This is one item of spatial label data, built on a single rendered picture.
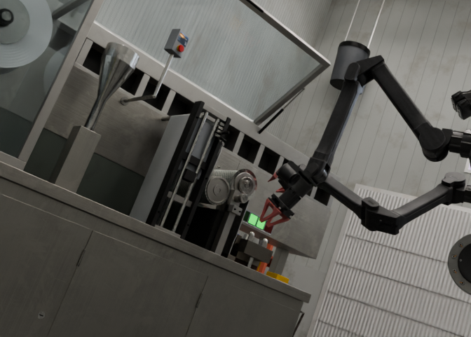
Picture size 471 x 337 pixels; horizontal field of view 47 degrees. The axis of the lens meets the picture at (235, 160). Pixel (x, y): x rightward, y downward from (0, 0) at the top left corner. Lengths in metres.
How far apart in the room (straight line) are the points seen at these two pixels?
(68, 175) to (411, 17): 8.64
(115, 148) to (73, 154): 0.39
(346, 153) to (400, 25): 2.51
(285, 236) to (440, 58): 6.96
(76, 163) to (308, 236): 1.55
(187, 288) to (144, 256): 0.22
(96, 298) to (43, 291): 0.18
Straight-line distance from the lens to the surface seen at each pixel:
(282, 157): 3.03
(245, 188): 2.44
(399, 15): 10.31
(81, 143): 2.16
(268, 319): 2.30
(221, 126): 2.24
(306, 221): 3.18
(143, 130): 2.56
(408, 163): 8.91
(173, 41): 2.31
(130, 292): 1.94
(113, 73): 2.22
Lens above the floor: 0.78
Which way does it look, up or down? 13 degrees up
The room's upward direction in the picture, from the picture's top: 21 degrees clockwise
